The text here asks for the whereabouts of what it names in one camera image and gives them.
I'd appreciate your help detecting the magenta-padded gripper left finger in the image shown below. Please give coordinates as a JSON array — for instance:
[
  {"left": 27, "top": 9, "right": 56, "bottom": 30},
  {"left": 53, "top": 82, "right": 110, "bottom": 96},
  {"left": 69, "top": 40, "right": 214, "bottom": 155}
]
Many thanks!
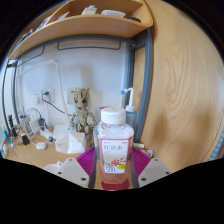
[{"left": 54, "top": 146, "right": 98, "bottom": 189}]

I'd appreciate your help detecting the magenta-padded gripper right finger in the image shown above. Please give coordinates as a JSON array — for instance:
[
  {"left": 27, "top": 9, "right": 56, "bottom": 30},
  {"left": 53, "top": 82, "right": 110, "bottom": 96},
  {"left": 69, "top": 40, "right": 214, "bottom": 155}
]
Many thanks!
[{"left": 130, "top": 146, "right": 172, "bottom": 188}]

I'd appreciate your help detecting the clear white-capped drink bottle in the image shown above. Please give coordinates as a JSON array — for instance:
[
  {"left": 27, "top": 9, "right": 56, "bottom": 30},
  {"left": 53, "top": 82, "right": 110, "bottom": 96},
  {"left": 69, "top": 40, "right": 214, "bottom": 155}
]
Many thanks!
[{"left": 93, "top": 106, "right": 135, "bottom": 185}]

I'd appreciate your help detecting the white pouch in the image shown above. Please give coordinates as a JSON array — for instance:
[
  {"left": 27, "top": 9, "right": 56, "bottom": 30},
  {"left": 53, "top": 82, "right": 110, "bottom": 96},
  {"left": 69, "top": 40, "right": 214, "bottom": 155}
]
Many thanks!
[{"left": 144, "top": 147, "right": 155, "bottom": 158}]

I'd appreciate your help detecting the white faceted box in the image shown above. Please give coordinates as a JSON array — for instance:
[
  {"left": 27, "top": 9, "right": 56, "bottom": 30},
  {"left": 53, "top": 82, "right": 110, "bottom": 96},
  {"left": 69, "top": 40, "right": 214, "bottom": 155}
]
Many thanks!
[{"left": 54, "top": 129, "right": 87, "bottom": 155}]

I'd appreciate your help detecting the small white earbud case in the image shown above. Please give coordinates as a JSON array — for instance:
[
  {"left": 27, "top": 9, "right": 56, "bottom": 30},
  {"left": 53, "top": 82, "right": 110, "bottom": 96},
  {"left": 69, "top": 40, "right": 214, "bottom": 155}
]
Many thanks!
[{"left": 35, "top": 141, "right": 49, "bottom": 151}]

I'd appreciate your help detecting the brown tree figurine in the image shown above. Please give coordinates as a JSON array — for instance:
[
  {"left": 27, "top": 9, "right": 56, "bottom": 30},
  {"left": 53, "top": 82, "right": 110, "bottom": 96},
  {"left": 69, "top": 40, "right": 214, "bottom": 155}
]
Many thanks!
[{"left": 68, "top": 87, "right": 98, "bottom": 136}]

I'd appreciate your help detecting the blue white-nozzle spray bottle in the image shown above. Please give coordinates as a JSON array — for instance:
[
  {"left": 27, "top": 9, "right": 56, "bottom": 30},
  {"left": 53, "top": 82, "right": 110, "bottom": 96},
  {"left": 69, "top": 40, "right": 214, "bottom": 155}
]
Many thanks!
[{"left": 120, "top": 87, "right": 138, "bottom": 133}]

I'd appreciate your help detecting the blue striped cloth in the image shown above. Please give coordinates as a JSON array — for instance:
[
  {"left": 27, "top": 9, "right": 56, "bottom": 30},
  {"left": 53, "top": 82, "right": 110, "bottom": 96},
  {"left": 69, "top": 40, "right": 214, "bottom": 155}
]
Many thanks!
[{"left": 209, "top": 132, "right": 224, "bottom": 162}]

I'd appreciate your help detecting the wooden shelf unit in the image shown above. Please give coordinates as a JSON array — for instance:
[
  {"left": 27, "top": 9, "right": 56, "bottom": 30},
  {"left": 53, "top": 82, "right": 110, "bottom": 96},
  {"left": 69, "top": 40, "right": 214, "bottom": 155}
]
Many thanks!
[{"left": 8, "top": 0, "right": 155, "bottom": 61}]

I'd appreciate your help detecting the white wall outlet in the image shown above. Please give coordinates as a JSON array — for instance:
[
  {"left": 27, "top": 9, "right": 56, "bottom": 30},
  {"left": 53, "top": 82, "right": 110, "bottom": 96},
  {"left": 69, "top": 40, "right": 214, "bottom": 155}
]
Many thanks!
[{"left": 41, "top": 87, "right": 56, "bottom": 105}]

